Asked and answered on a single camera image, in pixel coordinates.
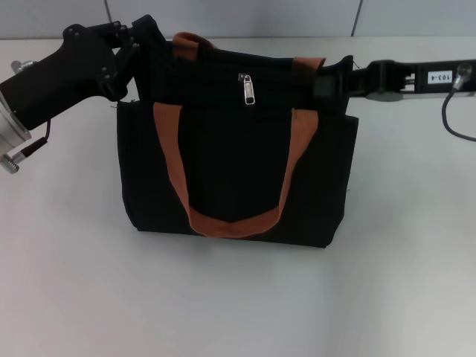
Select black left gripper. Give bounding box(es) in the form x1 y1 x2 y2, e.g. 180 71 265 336
0 13 167 131

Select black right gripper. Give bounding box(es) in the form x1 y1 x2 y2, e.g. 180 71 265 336
313 58 476 103

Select silver zipper pull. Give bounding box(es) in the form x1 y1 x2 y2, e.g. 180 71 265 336
237 72 257 109

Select black food bag orange straps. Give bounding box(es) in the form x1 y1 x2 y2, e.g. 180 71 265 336
115 31 360 250

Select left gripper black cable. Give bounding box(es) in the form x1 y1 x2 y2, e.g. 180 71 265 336
0 59 52 176

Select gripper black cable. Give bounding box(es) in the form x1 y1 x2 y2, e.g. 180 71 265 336
0 59 52 176
440 62 476 143

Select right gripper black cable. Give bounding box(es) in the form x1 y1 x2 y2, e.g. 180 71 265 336
440 62 476 143

